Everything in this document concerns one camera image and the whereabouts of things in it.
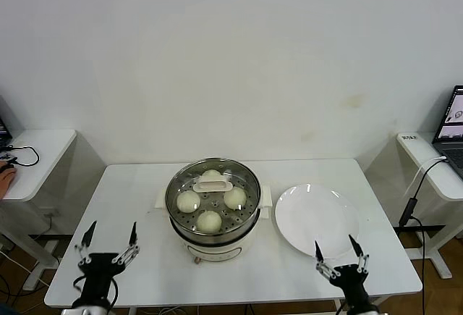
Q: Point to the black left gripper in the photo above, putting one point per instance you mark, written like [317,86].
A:
[103,268]

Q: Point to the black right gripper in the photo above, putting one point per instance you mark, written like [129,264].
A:
[351,279]

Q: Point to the white steamed baozi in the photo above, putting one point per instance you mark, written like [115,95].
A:
[208,221]
[210,174]
[188,201]
[235,198]

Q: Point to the black computer mouse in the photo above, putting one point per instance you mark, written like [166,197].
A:
[10,164]

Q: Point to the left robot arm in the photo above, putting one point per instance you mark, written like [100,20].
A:
[87,310]

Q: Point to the stainless steel steamer basket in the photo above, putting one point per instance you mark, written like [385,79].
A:
[217,237]

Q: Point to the person's bare hand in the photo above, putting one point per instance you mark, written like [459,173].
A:
[7,181]

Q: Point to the white round plate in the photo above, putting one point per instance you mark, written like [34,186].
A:
[307,221]

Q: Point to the large white table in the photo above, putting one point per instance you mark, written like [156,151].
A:
[126,184]

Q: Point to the black metal floor bar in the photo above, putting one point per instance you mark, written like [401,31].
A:
[430,229]
[47,237]

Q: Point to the white electric cooker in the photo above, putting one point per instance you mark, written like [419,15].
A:
[213,253]

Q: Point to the white side table with label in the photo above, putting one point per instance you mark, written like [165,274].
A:
[439,182]

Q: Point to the small blue white card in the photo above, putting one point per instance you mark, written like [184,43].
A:
[7,156]

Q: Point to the white printed label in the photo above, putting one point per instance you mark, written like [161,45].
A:
[408,136]

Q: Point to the grey open laptop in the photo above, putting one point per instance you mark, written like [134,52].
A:
[452,155]

